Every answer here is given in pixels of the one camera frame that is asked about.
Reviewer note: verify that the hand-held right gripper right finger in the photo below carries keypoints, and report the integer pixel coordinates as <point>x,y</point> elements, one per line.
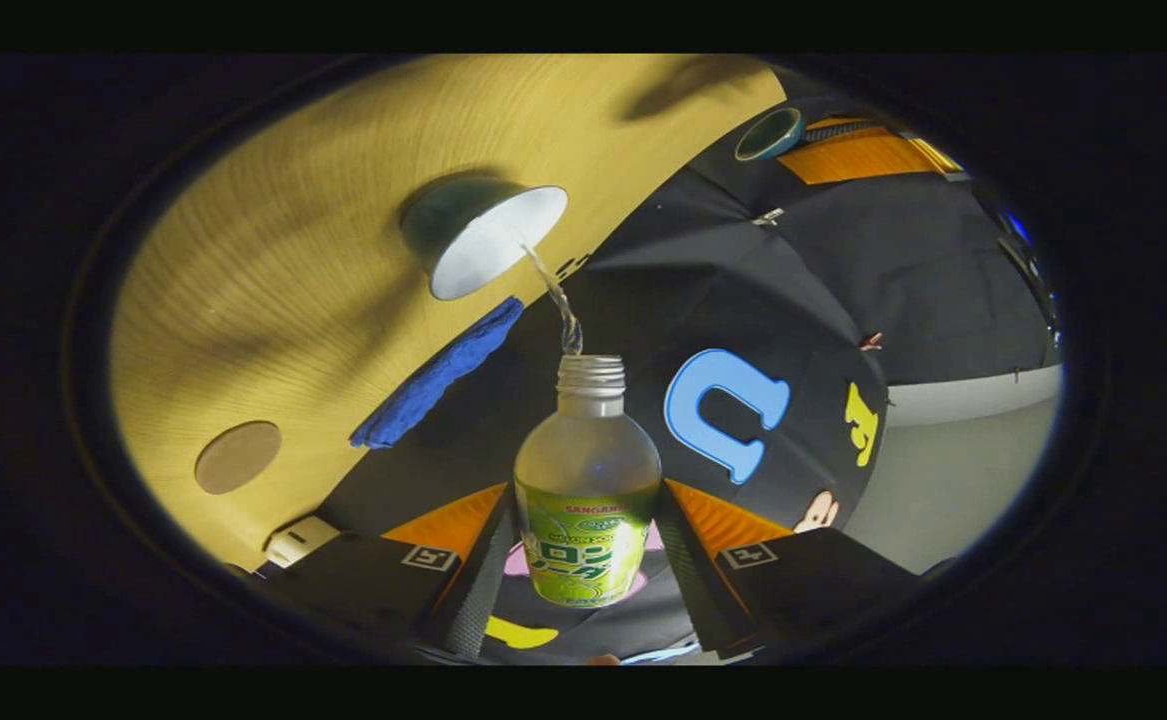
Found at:
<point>693,590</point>

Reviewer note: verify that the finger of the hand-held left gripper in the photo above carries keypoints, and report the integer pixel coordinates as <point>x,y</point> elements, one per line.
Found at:
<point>863,155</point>

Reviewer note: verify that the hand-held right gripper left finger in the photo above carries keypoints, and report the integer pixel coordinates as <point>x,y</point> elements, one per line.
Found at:
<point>478,600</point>

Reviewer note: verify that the teal teacup lid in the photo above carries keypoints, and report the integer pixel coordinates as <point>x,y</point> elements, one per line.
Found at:
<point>768,135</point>

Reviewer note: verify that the silver green label water bottle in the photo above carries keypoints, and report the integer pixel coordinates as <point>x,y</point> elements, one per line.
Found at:
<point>588,470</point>

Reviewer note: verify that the round cork coaster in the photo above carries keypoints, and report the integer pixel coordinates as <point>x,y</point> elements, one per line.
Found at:
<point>238,457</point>

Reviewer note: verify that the teal teacup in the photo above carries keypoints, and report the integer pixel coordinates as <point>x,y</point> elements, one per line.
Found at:
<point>488,245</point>

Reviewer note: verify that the poured water stream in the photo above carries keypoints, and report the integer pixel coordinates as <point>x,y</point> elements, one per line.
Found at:
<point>561,305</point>

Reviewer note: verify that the metal cloth clip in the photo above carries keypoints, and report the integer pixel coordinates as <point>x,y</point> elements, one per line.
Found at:
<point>769,216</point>

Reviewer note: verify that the red cloth clip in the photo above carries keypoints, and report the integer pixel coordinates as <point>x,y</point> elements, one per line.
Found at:
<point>872,341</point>

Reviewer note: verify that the white toaster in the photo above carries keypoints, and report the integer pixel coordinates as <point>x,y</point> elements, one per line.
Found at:
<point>298,542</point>

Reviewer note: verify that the blue folded towel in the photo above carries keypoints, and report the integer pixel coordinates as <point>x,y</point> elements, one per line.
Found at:
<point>433,380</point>

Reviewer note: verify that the black backdrop cloth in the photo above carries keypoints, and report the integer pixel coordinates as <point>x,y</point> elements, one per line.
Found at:
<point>643,260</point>

